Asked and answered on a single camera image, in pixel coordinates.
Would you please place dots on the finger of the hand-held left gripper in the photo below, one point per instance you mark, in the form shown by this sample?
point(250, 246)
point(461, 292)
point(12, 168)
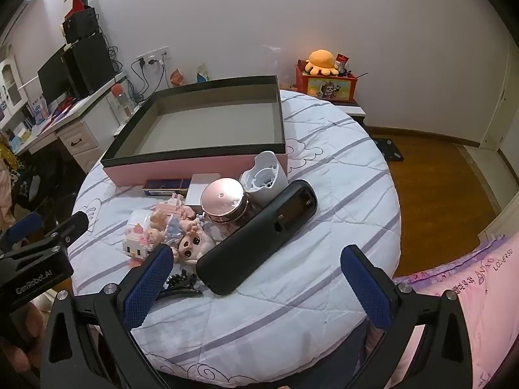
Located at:
point(24, 227)
point(75, 223)

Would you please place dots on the black hair clip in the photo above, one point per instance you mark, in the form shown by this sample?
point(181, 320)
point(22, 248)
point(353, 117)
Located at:
point(178, 281)

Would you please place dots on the blue white carton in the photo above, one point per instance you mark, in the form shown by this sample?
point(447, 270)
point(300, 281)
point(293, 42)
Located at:
point(38, 109)

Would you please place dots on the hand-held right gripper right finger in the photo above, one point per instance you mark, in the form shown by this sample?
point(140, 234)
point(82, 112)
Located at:
point(365, 287)

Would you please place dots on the orange octopus plush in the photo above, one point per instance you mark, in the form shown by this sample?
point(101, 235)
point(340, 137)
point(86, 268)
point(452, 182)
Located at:
point(322, 60)

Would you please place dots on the big-eyed doll figure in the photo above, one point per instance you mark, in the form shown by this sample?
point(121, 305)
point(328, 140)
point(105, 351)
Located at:
point(192, 245)

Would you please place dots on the pink box with black rim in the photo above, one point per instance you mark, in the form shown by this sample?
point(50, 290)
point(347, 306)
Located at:
point(194, 129)

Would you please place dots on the white plastic device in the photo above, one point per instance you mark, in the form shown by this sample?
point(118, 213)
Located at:
point(275, 178)

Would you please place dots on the white glass-door cabinet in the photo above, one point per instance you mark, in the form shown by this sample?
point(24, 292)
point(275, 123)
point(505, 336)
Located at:
point(10, 81)

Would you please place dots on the pink printed blanket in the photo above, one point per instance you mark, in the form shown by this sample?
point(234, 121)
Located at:
point(486, 312)

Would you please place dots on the person's left hand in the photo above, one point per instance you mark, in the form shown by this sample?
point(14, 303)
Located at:
point(36, 316)

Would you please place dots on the white door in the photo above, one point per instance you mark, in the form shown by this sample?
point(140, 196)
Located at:
point(500, 101)

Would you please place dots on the pink white toy packet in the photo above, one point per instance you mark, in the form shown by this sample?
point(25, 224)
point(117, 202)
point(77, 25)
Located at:
point(140, 247)

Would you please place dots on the white striped quilt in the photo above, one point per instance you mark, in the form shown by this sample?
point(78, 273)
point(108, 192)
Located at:
point(284, 324)

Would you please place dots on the black body scale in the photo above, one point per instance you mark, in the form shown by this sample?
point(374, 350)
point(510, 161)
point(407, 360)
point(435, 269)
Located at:
point(389, 150)

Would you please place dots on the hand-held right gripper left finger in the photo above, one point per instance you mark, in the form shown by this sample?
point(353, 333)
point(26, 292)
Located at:
point(148, 287)

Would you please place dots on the black monitor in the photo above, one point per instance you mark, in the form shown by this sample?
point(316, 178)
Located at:
point(52, 75)

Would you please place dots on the red papers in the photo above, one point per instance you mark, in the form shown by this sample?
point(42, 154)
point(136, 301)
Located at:
point(61, 109)

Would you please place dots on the small black speaker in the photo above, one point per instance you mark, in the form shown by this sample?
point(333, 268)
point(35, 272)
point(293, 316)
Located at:
point(81, 24)

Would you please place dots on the wall power outlet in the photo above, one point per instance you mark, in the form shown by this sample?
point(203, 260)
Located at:
point(156, 54)

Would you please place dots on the orange snack bag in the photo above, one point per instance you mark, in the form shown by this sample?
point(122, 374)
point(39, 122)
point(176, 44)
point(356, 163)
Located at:
point(177, 77)

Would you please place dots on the black office chair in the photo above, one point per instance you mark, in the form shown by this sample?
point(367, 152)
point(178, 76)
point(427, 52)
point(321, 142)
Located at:
point(32, 194)

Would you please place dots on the red pennant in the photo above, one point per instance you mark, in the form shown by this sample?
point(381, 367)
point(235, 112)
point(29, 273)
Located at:
point(76, 2)

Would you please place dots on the water bottle with orange lid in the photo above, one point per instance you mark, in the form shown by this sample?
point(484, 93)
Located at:
point(121, 101)

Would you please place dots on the white desk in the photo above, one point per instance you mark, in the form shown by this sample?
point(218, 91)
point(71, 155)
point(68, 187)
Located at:
point(77, 137)

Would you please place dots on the white square box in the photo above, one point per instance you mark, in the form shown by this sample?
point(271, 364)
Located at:
point(194, 190)

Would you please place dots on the rose gold round jar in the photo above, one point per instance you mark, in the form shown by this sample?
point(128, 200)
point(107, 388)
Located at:
point(223, 198)

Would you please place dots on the red toy box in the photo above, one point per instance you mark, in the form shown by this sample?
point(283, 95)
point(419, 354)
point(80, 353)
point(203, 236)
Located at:
point(324, 87)

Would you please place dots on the blue tin box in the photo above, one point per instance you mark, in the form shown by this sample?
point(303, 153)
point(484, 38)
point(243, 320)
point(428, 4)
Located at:
point(166, 186)

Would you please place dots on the blue bottle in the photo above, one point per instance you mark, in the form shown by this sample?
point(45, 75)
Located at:
point(202, 75)

